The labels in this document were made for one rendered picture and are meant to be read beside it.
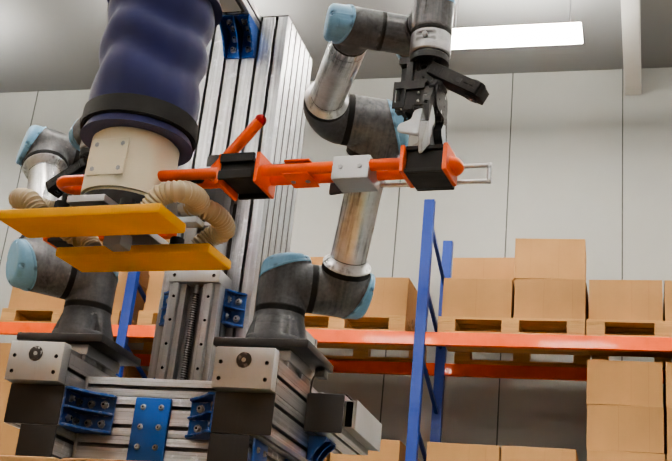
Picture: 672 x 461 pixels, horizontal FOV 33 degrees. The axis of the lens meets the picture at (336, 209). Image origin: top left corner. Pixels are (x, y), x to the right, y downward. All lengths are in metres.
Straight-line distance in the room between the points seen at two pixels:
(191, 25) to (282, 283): 0.67
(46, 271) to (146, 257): 0.61
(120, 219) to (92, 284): 0.79
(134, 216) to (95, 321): 0.81
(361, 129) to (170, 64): 0.49
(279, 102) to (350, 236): 0.60
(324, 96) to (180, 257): 0.47
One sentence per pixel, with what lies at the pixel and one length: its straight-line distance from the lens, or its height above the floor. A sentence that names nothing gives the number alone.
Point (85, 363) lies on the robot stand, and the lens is 2.69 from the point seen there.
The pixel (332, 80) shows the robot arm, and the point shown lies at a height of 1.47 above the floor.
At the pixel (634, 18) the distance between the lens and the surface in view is 10.43.
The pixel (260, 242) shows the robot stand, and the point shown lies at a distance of 2.88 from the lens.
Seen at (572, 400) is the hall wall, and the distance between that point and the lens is 10.58.
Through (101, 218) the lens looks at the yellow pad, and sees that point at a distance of 2.03.
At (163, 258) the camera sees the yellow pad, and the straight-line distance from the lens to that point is 2.18.
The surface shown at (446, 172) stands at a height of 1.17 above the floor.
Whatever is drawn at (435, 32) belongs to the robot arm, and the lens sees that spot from 2.04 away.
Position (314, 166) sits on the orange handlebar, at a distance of 1.99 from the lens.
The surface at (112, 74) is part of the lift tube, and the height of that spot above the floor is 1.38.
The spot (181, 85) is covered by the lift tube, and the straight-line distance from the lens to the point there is 2.20.
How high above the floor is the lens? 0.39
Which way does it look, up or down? 22 degrees up
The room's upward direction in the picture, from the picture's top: 6 degrees clockwise
